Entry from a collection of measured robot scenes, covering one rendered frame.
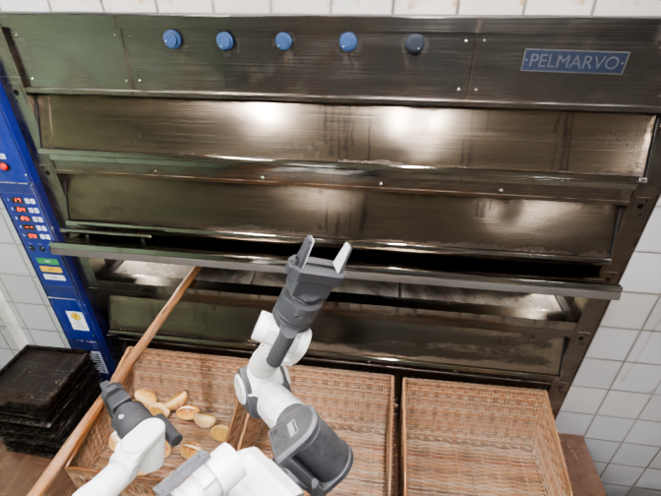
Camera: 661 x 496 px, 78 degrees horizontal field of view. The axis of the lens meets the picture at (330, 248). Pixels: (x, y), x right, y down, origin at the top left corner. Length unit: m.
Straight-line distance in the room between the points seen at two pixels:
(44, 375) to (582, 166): 1.98
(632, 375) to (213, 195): 1.64
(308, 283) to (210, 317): 1.00
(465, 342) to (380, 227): 0.59
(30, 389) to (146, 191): 0.88
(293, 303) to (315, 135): 0.59
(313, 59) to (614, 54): 0.75
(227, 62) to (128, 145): 0.42
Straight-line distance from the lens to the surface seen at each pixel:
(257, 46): 1.25
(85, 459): 1.96
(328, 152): 1.24
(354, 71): 1.20
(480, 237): 1.37
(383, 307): 1.53
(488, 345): 1.69
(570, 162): 1.32
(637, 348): 1.84
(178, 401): 1.96
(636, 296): 1.67
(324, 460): 0.92
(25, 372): 2.05
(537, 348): 1.74
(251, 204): 1.39
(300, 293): 0.81
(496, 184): 1.31
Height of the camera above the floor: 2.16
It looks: 32 degrees down
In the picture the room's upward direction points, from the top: straight up
